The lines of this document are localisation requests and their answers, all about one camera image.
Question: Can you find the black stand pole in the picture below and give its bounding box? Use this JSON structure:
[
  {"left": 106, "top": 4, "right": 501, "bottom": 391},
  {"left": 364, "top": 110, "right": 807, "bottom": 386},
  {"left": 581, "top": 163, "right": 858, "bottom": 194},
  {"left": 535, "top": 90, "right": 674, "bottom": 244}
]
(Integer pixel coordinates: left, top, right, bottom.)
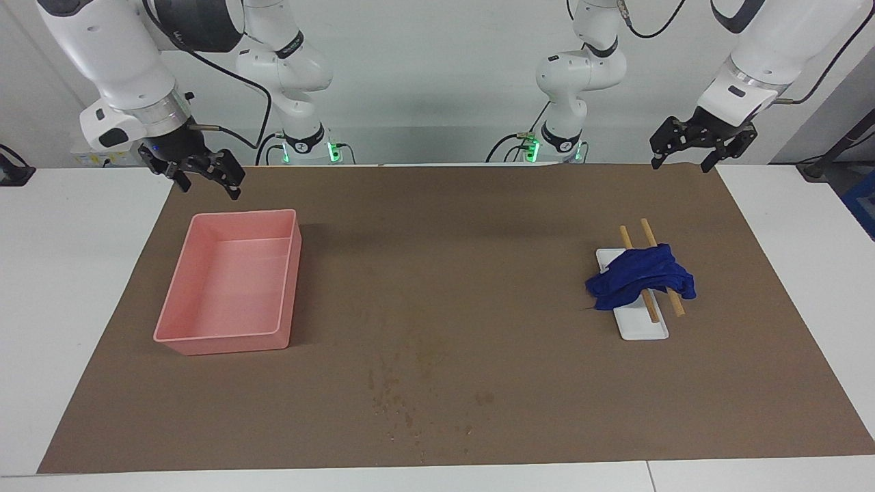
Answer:
[{"left": 796, "top": 109, "right": 875, "bottom": 182}]

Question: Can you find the blue crate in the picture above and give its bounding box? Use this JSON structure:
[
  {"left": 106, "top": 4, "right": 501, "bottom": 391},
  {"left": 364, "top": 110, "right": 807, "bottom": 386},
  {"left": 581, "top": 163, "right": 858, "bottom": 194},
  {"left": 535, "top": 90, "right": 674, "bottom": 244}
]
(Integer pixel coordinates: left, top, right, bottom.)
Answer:
[{"left": 842, "top": 171, "right": 875, "bottom": 241}]

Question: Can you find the white wall power box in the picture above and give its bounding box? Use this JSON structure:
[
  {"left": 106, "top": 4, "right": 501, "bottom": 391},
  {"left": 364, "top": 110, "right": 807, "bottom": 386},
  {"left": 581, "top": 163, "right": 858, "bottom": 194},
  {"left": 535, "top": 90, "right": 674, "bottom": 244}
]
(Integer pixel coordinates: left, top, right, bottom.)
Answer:
[{"left": 72, "top": 145, "right": 148, "bottom": 168}]

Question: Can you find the brown table mat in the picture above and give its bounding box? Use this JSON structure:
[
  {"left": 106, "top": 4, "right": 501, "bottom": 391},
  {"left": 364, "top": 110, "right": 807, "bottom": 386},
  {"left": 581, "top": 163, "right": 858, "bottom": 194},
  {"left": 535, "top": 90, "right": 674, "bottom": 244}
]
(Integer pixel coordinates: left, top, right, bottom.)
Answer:
[{"left": 38, "top": 163, "right": 875, "bottom": 474}]

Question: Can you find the wooden rack rod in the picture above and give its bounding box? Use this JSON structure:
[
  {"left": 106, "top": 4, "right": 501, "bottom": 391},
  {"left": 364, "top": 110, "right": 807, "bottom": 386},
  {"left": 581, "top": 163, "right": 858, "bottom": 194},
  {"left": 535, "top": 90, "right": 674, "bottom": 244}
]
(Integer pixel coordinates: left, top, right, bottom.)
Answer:
[
  {"left": 620, "top": 226, "right": 660, "bottom": 324},
  {"left": 641, "top": 219, "right": 685, "bottom": 317}
]

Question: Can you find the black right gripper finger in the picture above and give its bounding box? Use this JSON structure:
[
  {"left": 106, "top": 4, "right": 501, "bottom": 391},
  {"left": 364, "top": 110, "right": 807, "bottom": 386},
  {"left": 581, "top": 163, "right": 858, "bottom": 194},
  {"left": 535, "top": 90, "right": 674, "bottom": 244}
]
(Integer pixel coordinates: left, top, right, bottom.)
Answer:
[
  {"left": 139, "top": 145, "right": 193, "bottom": 193},
  {"left": 198, "top": 149, "right": 245, "bottom": 200}
]

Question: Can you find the black base power cable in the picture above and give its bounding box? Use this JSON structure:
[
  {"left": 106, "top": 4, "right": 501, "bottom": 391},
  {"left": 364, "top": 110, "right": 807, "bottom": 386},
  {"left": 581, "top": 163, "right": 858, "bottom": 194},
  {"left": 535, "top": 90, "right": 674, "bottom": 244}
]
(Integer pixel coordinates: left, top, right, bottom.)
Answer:
[
  {"left": 485, "top": 102, "right": 552, "bottom": 163},
  {"left": 256, "top": 133, "right": 285, "bottom": 166}
]

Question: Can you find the black clamp base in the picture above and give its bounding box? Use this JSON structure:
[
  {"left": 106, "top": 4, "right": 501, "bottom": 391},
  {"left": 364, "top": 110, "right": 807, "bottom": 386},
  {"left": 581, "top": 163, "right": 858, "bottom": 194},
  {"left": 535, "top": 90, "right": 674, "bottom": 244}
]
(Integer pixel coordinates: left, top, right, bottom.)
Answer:
[{"left": 0, "top": 143, "right": 36, "bottom": 187}]

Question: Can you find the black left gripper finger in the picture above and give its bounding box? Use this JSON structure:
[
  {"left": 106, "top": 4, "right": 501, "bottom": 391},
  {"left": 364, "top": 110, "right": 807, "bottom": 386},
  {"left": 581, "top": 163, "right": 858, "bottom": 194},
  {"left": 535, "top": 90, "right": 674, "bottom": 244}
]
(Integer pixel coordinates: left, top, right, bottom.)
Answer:
[
  {"left": 649, "top": 118, "right": 691, "bottom": 169},
  {"left": 701, "top": 126, "right": 758, "bottom": 173}
]

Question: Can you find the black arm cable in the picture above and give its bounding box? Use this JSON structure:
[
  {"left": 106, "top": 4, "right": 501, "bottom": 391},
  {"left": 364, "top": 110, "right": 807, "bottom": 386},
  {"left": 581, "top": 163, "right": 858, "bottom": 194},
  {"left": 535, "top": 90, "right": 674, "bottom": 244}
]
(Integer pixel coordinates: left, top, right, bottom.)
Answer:
[
  {"left": 142, "top": 0, "right": 273, "bottom": 150},
  {"left": 615, "top": 0, "right": 875, "bottom": 105}
]

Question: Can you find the pink plastic bin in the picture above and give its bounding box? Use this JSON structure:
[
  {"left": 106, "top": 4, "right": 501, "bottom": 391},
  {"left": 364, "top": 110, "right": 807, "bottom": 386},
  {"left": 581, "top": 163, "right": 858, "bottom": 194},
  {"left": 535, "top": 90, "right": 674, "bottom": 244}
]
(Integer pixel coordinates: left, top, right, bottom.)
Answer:
[{"left": 153, "top": 209, "right": 302, "bottom": 356}]

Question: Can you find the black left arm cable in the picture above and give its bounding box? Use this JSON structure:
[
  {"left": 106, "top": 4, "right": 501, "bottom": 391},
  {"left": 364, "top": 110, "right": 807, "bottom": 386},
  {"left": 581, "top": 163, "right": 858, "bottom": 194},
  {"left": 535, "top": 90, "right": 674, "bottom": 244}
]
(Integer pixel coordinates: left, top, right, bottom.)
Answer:
[{"left": 615, "top": 0, "right": 875, "bottom": 105}]

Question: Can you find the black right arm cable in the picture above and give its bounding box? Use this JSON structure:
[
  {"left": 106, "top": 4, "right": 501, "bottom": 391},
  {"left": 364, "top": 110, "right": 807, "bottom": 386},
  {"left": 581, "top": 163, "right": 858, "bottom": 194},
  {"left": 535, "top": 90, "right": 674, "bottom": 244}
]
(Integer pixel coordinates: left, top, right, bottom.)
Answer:
[{"left": 142, "top": 0, "right": 273, "bottom": 150}]

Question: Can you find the blue towel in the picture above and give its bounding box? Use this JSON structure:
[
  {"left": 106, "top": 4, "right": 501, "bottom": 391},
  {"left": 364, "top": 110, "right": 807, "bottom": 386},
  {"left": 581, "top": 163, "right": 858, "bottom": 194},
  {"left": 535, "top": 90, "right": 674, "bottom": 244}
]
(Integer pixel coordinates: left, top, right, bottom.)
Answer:
[{"left": 585, "top": 244, "right": 697, "bottom": 312}]

